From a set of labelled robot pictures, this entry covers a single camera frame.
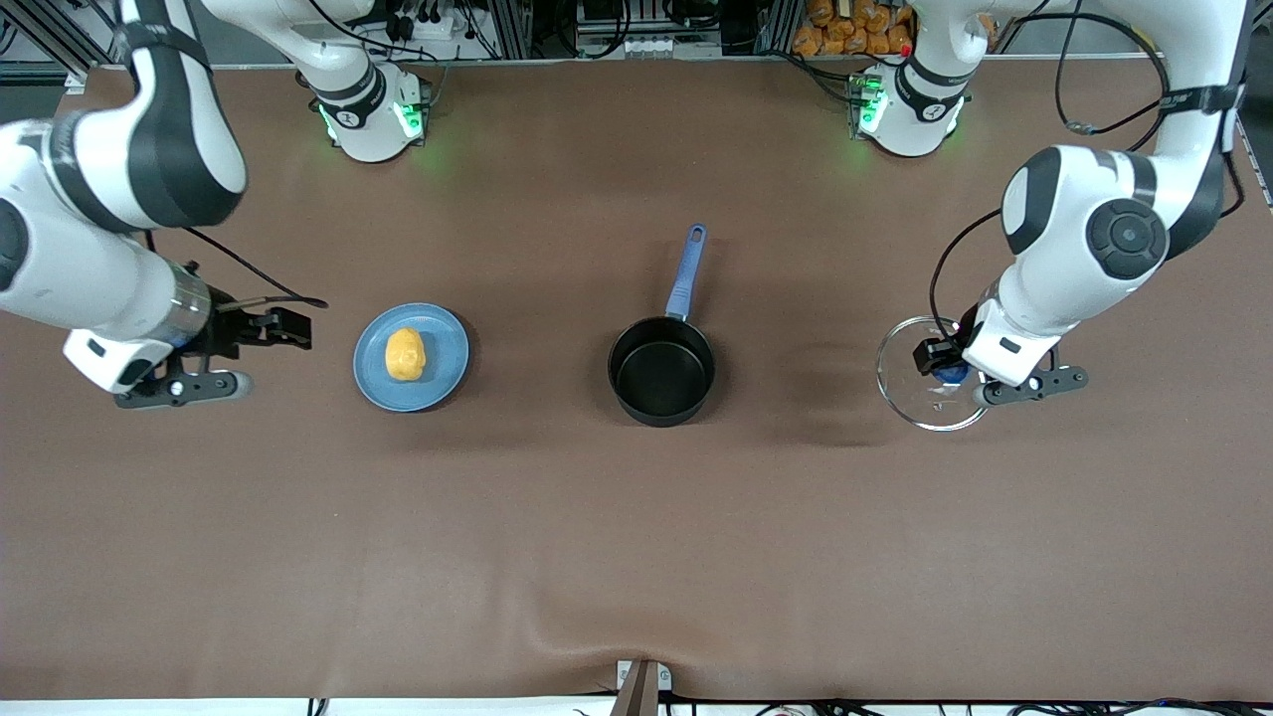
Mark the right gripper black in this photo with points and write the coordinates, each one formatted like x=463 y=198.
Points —
x=232 y=329

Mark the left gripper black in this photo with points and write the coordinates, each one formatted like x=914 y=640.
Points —
x=933 y=355

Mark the glass lid blue knob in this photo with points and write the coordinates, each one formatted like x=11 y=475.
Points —
x=910 y=398

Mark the yellow potato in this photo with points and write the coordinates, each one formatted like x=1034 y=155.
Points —
x=406 y=355

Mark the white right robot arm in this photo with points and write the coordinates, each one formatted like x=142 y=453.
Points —
x=99 y=169

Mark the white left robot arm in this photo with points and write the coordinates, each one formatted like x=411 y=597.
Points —
x=1074 y=219

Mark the blue round plate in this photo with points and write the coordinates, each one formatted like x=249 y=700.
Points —
x=443 y=373

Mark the pile of orange items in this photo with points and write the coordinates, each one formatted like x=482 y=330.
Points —
x=845 y=35

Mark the white power strip with plugs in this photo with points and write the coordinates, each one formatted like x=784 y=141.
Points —
x=438 y=25

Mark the small white socket strip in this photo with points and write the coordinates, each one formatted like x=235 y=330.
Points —
x=651 y=46

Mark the aluminium frame rail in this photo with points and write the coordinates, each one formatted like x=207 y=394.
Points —
x=1255 y=159

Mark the aluminium frame post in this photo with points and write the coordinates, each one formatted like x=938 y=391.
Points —
x=509 y=28

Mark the metal table edge bracket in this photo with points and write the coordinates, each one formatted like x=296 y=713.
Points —
x=641 y=691

